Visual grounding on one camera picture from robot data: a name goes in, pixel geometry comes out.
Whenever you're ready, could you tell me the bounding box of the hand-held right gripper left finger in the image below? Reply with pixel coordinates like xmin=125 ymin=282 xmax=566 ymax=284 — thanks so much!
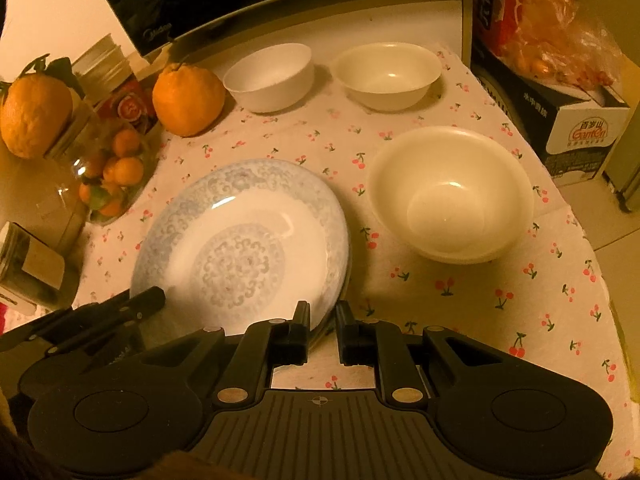
xmin=135 ymin=301 xmax=311 ymax=406

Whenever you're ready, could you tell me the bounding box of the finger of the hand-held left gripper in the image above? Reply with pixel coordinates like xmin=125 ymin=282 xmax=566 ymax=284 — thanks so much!
xmin=47 ymin=287 xmax=167 ymax=357
xmin=30 ymin=289 xmax=134 ymax=339

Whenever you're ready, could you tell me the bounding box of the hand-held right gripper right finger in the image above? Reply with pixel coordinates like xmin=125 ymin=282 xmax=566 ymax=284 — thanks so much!
xmin=335 ymin=301 xmax=507 ymax=407

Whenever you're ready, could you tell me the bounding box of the blue patterned plate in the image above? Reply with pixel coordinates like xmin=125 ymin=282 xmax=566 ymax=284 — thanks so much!
xmin=131 ymin=158 xmax=351 ymax=341

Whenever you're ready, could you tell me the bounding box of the large cream bowl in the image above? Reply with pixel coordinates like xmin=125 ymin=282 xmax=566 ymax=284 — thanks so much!
xmin=366 ymin=126 xmax=535 ymax=265

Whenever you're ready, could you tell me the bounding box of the small white bowl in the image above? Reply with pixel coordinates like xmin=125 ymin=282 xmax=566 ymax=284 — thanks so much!
xmin=223 ymin=42 xmax=315 ymax=114

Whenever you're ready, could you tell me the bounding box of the red cloth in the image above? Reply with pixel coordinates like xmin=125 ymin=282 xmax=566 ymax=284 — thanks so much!
xmin=0 ymin=305 xmax=36 ymax=337

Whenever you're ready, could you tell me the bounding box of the dark spice jar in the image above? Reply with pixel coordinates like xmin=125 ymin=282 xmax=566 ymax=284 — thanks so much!
xmin=0 ymin=221 xmax=69 ymax=311

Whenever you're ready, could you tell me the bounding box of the cherry print cloth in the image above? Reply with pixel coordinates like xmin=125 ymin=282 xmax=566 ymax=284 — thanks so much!
xmin=72 ymin=42 xmax=633 ymax=461

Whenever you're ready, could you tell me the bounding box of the clear glass jar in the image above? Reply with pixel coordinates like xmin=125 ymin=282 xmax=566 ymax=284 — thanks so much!
xmin=35 ymin=105 xmax=103 ymax=257

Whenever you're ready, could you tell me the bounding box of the glass jar of kumquats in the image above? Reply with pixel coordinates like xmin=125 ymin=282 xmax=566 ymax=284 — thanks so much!
xmin=75 ymin=127 xmax=154 ymax=226

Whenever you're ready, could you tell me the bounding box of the large orange with leaves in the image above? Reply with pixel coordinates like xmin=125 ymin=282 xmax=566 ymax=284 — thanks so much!
xmin=0 ymin=53 xmax=76 ymax=160

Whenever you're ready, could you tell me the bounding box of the red label jar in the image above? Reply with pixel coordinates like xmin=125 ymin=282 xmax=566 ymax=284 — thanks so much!
xmin=97 ymin=77 xmax=163 ymax=136

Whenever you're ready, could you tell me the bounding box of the large orange with stem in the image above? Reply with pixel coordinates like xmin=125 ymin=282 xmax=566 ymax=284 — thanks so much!
xmin=151 ymin=61 xmax=227 ymax=138

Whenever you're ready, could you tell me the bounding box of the jar with metal lid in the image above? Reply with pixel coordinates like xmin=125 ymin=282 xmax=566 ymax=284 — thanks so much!
xmin=71 ymin=33 xmax=137 ymax=89

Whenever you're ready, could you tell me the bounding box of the medium cream bowl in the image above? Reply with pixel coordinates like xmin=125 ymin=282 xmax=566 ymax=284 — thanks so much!
xmin=331 ymin=42 xmax=444 ymax=112

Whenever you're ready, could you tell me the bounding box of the black and white cardboard box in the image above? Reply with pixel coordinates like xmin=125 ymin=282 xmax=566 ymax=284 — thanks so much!
xmin=470 ymin=35 xmax=632 ymax=187

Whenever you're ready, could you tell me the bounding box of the grey cabinet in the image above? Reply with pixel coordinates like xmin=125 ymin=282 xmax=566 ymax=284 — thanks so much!
xmin=602 ymin=105 xmax=640 ymax=214

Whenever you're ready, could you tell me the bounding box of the plastic bag of oranges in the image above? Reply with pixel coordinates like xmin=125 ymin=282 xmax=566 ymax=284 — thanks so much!
xmin=500 ymin=0 xmax=624 ymax=107

